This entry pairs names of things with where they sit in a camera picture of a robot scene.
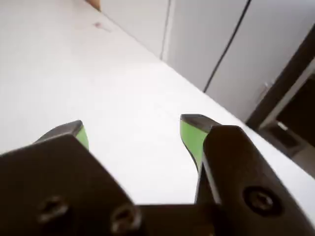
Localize white cabinet front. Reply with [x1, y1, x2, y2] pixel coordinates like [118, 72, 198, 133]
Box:
[99, 0, 315, 123]

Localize dark brown shelf unit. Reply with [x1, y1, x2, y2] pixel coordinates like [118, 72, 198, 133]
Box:
[246, 30, 315, 158]

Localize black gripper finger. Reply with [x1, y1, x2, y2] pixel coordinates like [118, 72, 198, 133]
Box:
[0, 119, 142, 236]
[180, 114, 315, 236]

